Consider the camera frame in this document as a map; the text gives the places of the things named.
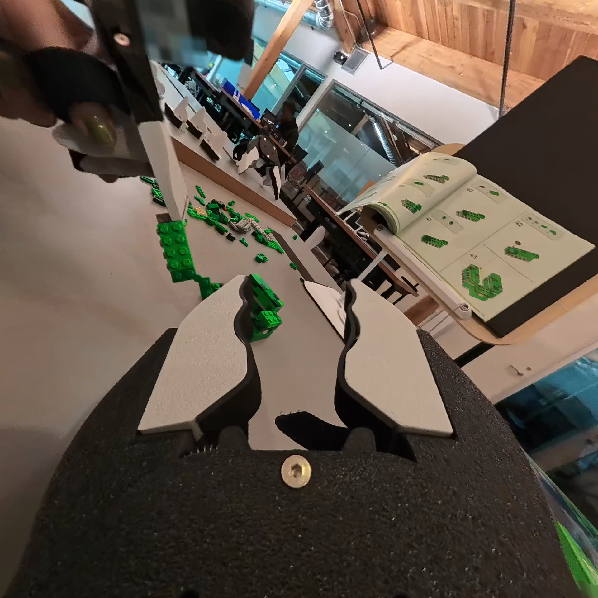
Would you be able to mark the wooden ceiling beam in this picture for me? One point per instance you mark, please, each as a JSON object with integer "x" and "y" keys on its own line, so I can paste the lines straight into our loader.
{"x": 275, "y": 46}

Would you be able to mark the person's left hand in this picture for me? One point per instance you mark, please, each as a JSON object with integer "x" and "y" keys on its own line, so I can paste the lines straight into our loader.
{"x": 18, "y": 79}

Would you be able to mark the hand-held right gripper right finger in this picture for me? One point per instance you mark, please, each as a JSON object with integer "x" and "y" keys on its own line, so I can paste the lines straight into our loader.
{"x": 390, "y": 369}

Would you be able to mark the green brick strip assembly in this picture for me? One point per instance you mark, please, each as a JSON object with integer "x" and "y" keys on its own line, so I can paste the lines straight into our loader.
{"x": 176, "y": 247}

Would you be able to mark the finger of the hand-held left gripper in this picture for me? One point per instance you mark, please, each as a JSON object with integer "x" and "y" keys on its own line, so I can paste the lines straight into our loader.
{"x": 166, "y": 173}

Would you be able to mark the pile of loose green bricks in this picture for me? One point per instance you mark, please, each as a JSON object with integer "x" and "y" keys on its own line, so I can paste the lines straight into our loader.
{"x": 229, "y": 219}

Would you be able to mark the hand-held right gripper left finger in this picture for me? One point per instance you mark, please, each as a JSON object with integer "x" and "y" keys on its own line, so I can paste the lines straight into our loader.
{"x": 201, "y": 369}

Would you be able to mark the wooden book stand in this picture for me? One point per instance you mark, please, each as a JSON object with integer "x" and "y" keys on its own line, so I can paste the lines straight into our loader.
{"x": 546, "y": 140}

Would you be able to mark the grey wall vent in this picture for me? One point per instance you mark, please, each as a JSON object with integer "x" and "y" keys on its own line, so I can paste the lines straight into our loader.
{"x": 355, "y": 60}

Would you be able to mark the open instruction booklet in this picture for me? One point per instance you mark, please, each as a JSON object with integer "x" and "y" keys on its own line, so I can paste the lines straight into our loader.
{"x": 490, "y": 224}

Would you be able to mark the green brick frame build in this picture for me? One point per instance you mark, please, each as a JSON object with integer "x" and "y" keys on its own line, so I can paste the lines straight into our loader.
{"x": 266, "y": 303}

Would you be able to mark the white page holder bar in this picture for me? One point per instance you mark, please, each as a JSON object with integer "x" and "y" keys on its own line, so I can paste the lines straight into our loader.
{"x": 420, "y": 271}

